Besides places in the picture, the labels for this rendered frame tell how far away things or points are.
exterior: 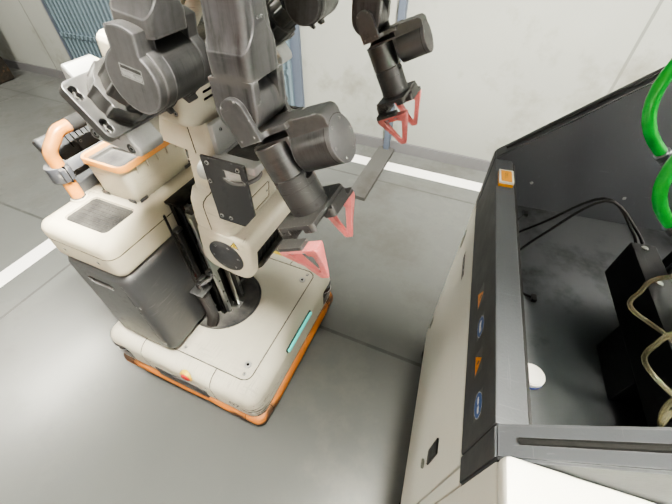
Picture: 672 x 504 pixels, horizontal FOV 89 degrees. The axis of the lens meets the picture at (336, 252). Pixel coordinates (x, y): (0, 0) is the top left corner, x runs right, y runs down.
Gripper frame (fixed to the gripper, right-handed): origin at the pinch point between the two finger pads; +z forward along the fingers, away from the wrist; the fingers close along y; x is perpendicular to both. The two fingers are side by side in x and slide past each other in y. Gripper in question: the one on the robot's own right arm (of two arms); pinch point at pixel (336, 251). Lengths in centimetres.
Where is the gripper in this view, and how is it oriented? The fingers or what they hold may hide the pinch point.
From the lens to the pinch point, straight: 54.6
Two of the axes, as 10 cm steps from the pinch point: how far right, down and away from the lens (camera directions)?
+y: 4.0, -6.7, 6.3
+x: -8.2, 0.5, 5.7
